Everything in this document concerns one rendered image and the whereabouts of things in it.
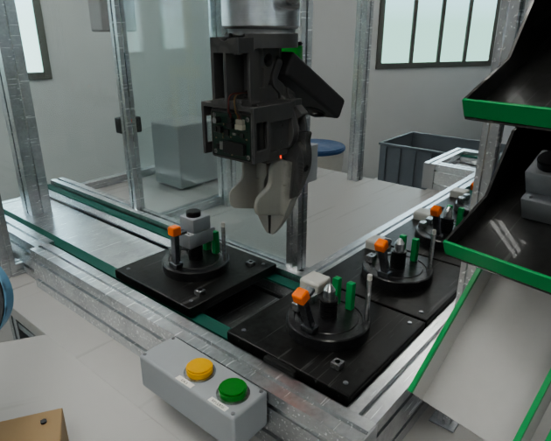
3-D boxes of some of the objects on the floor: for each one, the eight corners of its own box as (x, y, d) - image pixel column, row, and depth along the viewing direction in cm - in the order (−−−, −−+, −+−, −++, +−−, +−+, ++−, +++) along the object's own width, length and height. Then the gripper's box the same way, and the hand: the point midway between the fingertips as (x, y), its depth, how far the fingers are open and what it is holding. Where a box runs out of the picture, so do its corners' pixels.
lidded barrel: (318, 202, 436) (321, 136, 414) (353, 219, 397) (358, 147, 375) (272, 212, 412) (272, 142, 391) (304, 230, 374) (306, 155, 352)
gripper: (190, 33, 46) (202, 239, 54) (261, 33, 41) (263, 262, 48) (252, 32, 52) (254, 218, 60) (321, 33, 47) (314, 236, 54)
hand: (275, 220), depth 56 cm, fingers closed
